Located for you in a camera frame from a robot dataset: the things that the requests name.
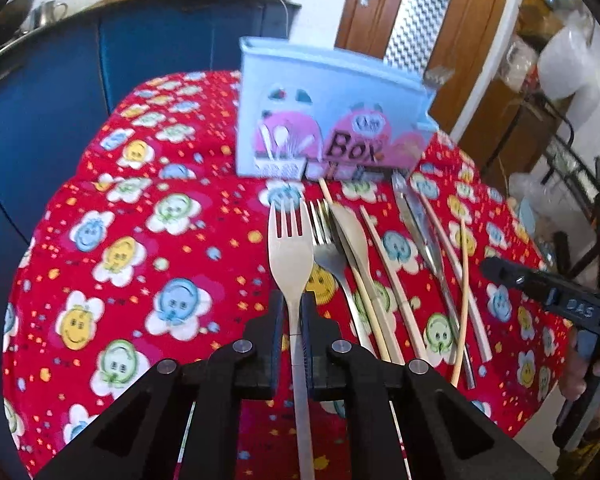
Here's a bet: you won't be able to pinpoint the cream chopstick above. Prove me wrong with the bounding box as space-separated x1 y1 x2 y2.
417 192 493 363
359 206 428 361

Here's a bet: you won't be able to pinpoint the metal kettle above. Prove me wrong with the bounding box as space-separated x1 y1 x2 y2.
30 1 68 28

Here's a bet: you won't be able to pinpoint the curved bamboo stick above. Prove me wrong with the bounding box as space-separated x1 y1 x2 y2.
450 217 471 388

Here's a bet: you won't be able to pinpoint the person's right hand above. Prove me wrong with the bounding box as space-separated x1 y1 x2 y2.
559 327 600 403

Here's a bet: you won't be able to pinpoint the metal bowl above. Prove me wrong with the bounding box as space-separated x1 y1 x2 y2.
0 0 38 46

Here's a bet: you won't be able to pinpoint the metal tongs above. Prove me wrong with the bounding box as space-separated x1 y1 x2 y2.
391 172 477 391

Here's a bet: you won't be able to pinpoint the light blue utensil box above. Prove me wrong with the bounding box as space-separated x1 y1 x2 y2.
235 36 438 181

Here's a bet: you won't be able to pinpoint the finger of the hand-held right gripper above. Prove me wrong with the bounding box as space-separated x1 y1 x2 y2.
481 256 551 297

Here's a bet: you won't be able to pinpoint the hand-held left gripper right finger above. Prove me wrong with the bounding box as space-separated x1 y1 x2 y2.
300 290 556 480

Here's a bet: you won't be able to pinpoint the cream plastic fork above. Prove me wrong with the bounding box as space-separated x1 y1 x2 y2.
267 199 316 480

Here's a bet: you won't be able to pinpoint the blue cabinet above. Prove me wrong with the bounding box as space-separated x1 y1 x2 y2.
0 0 301 480

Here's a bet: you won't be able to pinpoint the black metal rack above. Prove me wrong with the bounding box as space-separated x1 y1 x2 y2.
532 92 600 221

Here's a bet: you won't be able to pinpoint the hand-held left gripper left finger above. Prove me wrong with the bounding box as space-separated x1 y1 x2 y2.
32 290 287 480

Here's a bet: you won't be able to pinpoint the wooden door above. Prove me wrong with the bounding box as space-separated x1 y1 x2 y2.
335 0 516 126

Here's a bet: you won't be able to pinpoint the thin bamboo chopstick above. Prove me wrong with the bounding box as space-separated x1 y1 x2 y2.
319 180 391 363

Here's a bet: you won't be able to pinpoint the metal fork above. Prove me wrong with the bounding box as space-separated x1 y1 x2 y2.
307 200 376 356

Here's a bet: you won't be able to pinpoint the red floral tablecloth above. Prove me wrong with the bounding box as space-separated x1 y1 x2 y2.
2 71 573 480

